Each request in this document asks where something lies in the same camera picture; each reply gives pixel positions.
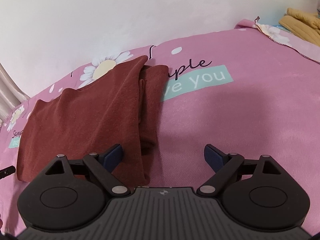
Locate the cream floral satin curtain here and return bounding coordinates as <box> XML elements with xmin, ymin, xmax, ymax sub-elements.
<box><xmin>0</xmin><ymin>64</ymin><xmax>30</xmax><ymax>122</ymax></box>

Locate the pink floral bed sheet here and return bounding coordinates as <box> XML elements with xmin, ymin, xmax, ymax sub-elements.
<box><xmin>0</xmin><ymin>18</ymin><xmax>320</xmax><ymax>238</ymax></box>

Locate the dark red knit sweater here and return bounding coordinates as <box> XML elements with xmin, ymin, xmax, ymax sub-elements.
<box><xmin>16</xmin><ymin>56</ymin><xmax>169</xmax><ymax>187</ymax></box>

